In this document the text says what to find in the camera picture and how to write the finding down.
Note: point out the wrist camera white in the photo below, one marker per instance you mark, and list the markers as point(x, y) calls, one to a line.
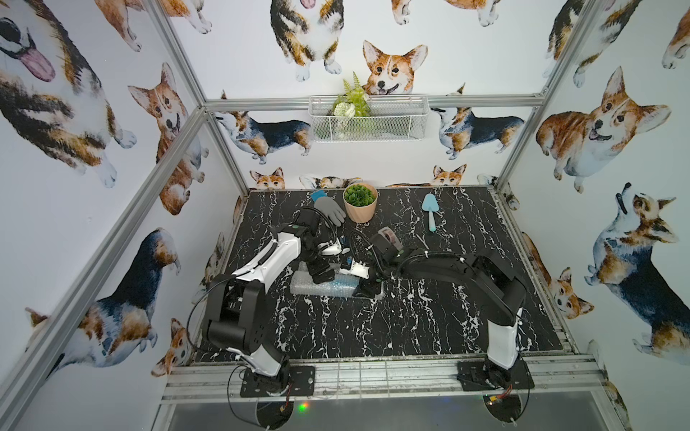
point(332, 248)
point(358, 270)

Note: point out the grey glove blue cuff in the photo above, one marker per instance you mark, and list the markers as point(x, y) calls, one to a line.
point(327, 205)

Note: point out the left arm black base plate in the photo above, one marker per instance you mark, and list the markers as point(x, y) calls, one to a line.
point(291, 380)

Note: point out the white tape dispenser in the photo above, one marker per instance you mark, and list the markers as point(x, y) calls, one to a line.
point(391, 234)

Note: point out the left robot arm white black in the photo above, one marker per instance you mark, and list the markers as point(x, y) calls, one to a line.
point(237, 315)

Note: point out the white wire wall basket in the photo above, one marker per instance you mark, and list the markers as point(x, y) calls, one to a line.
point(393, 118)

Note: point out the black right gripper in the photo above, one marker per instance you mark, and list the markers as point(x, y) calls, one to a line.
point(368, 288)

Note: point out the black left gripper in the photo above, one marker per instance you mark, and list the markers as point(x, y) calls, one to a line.
point(323, 267)

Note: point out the green fern in basket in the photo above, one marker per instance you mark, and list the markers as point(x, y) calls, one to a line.
point(350, 105)

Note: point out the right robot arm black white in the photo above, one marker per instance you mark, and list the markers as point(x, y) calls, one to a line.
point(501, 291)

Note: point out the aluminium front rail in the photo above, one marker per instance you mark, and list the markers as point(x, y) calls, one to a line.
point(378, 379)

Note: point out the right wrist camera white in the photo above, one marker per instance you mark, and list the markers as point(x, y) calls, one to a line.
point(358, 270)

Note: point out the beige pot green plant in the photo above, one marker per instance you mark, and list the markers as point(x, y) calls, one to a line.
point(360, 200)

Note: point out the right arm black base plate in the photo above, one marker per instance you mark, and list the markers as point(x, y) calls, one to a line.
point(483, 375)

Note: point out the clear bubble wrap sheet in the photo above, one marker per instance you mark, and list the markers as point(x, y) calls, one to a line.
point(301, 283)

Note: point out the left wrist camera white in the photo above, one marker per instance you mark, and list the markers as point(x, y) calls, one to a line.
point(332, 248)

